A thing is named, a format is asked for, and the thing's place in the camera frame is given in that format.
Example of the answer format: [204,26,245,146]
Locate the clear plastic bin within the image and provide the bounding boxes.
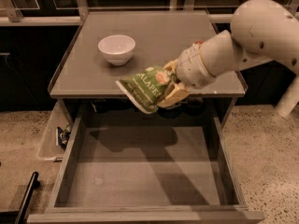
[36,103,68,161]

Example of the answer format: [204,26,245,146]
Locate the white ceramic bowl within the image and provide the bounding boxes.
[98,35,135,66]

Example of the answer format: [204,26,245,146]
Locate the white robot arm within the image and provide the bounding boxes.
[158,0,299,108]

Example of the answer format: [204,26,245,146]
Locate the items in plastic bin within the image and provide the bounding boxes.
[56,125,71,149]

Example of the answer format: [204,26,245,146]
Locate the open grey drawer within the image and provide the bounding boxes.
[28,106,264,224]

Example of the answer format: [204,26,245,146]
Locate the black bar handle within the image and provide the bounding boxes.
[14,172,40,224]

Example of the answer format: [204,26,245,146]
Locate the grey cabinet counter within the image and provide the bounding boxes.
[47,10,249,129]

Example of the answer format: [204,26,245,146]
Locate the green jalapeno chip bag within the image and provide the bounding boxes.
[116,66,177,114]

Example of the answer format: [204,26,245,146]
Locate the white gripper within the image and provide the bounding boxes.
[157,43,216,108]

